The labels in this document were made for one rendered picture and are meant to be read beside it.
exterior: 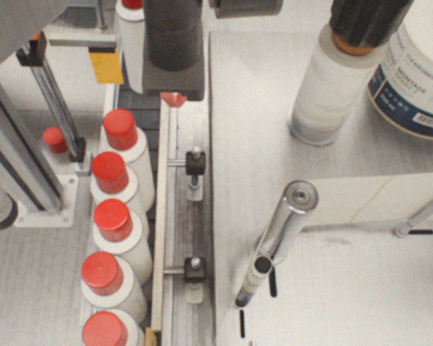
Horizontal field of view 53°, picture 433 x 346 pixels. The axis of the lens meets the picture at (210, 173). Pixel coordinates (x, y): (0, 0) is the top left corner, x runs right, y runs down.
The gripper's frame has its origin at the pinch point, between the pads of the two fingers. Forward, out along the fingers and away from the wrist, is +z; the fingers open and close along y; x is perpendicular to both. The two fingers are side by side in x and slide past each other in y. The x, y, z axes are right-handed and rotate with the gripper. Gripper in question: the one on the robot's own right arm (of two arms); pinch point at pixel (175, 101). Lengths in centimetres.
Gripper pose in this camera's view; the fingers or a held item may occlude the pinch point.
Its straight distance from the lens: 55.6
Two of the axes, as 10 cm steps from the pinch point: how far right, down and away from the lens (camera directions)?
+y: -0.2, -8.9, 4.5
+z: -0.6, 4.5, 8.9
